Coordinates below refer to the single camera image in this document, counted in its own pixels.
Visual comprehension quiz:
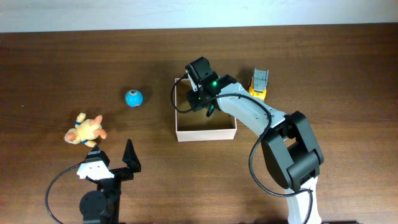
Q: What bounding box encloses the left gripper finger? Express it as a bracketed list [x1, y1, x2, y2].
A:
[122, 139, 141, 172]
[85, 145, 110, 167]

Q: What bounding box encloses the yellow grey toy truck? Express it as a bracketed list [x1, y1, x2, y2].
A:
[249, 68, 269, 101]

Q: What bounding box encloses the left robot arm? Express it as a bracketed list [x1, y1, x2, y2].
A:
[76, 139, 141, 224]

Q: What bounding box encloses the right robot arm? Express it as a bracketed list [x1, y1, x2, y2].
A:
[184, 57, 324, 223]

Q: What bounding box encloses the yellow plush toy animal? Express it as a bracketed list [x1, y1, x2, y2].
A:
[64, 113, 107, 147]

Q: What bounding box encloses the white cardboard box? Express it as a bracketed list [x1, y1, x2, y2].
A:
[174, 76, 238, 142]

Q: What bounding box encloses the blue toy ball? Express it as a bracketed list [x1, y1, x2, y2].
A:
[124, 90, 144, 107]

